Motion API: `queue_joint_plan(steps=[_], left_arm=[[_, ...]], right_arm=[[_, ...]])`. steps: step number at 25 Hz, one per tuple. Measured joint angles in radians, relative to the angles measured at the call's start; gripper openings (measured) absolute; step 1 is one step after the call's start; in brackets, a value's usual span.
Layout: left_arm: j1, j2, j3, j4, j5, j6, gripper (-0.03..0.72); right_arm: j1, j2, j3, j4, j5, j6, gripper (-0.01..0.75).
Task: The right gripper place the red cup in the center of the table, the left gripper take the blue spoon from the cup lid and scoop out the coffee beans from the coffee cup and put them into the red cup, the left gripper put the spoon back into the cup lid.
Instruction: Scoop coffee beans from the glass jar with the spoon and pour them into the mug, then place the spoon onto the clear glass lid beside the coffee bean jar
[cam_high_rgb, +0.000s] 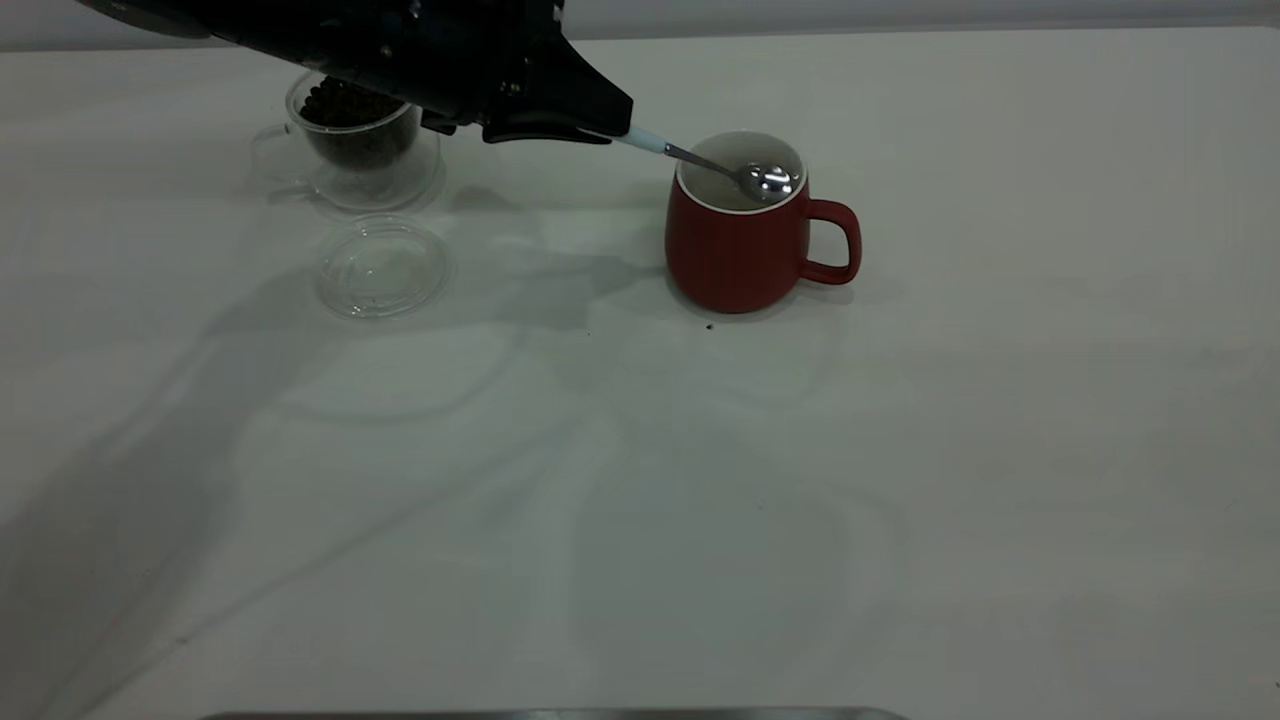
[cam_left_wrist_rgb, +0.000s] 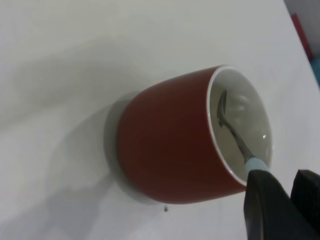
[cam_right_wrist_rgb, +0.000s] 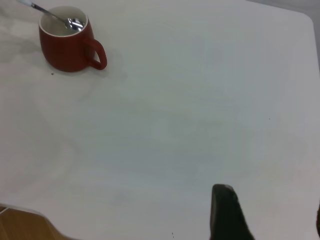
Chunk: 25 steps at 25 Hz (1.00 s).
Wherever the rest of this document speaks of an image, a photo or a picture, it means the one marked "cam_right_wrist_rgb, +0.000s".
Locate red ceramic mug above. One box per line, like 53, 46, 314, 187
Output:
38, 5, 108, 73

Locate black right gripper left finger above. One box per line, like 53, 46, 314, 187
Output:
209, 183, 256, 240

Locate spoon with pale blue handle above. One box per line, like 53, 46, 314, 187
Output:
16, 0, 86, 32

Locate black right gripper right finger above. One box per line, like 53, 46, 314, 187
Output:
315, 206, 320, 240

